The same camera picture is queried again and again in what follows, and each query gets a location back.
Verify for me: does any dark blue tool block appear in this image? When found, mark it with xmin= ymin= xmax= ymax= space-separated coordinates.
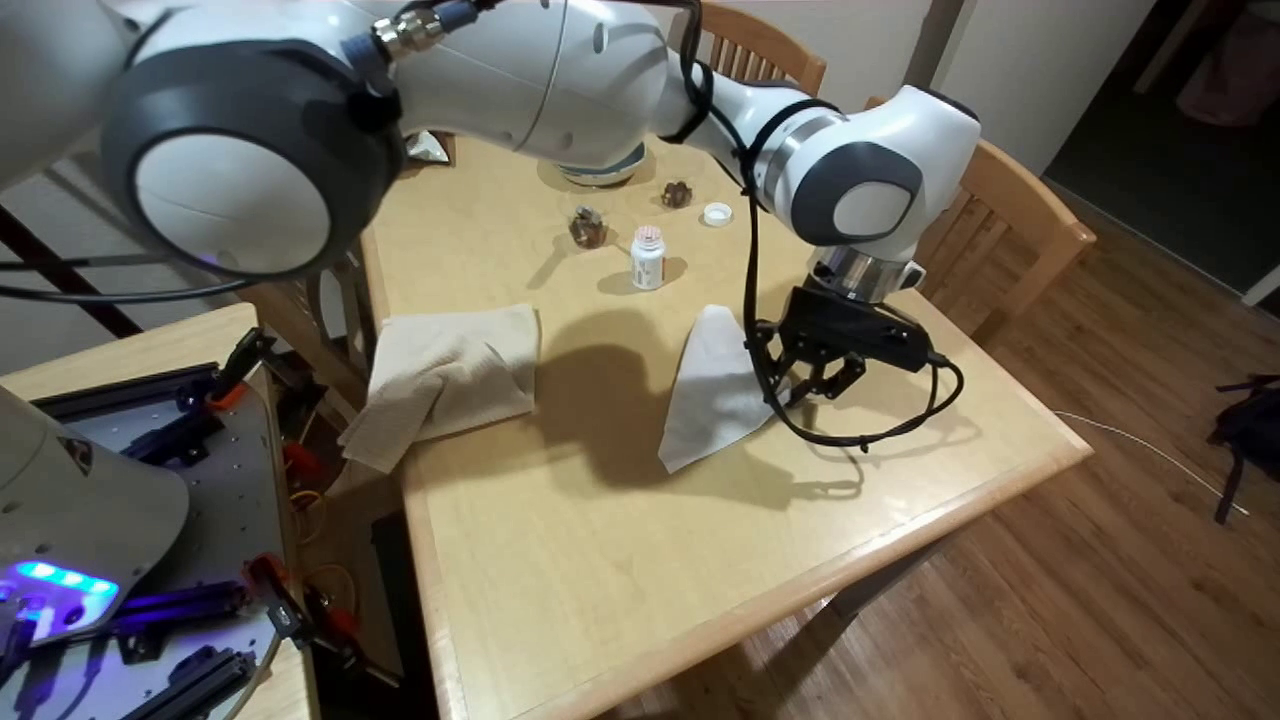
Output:
xmin=121 ymin=399 xmax=231 ymax=471

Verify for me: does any purple lit tool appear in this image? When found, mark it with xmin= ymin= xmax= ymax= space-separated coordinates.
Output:
xmin=113 ymin=576 xmax=257 ymax=666

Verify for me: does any beige folded cloth towel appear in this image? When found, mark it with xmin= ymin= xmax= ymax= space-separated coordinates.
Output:
xmin=337 ymin=300 xmax=545 ymax=482

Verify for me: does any black metal bracket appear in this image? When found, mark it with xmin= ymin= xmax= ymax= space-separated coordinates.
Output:
xmin=126 ymin=645 xmax=260 ymax=720

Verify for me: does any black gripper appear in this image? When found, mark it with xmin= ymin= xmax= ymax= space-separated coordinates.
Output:
xmin=748 ymin=286 xmax=872 ymax=404

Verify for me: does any black camera cable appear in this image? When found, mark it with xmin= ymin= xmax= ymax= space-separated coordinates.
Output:
xmin=371 ymin=0 xmax=970 ymax=452

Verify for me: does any black clamp orange handle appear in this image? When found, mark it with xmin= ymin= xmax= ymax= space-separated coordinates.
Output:
xmin=206 ymin=323 xmax=282 ymax=418

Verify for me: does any wooden side table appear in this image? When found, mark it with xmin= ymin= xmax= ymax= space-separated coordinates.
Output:
xmin=0 ymin=297 xmax=325 ymax=720

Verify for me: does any brown crumpled wrapper, larger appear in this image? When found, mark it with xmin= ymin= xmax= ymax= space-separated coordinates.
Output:
xmin=570 ymin=206 xmax=614 ymax=253

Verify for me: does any wooden slatted dining chair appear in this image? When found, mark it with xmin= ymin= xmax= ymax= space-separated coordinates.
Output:
xmin=859 ymin=94 xmax=1101 ymax=345
xmin=682 ymin=0 xmax=834 ymax=101

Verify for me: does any small clear plastic bottle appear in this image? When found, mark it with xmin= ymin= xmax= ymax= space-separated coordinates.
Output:
xmin=625 ymin=219 xmax=668 ymax=297

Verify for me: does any white tissue square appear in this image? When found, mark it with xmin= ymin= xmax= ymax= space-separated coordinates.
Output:
xmin=654 ymin=300 xmax=780 ymax=475

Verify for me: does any black stand leg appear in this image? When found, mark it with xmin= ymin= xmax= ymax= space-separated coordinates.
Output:
xmin=0 ymin=206 xmax=150 ymax=342

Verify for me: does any white floor cable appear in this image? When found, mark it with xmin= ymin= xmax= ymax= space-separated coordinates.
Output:
xmin=1061 ymin=404 xmax=1256 ymax=525

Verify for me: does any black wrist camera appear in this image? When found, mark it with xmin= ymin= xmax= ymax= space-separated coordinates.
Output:
xmin=838 ymin=305 xmax=939 ymax=375

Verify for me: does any black metal rail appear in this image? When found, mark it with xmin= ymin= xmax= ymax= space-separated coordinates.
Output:
xmin=34 ymin=361 xmax=226 ymax=425

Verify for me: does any red handled clamp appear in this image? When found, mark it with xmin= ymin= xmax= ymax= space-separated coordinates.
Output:
xmin=246 ymin=554 xmax=371 ymax=654

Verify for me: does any white perforated board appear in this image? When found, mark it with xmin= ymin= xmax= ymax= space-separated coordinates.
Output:
xmin=35 ymin=387 xmax=291 ymax=720

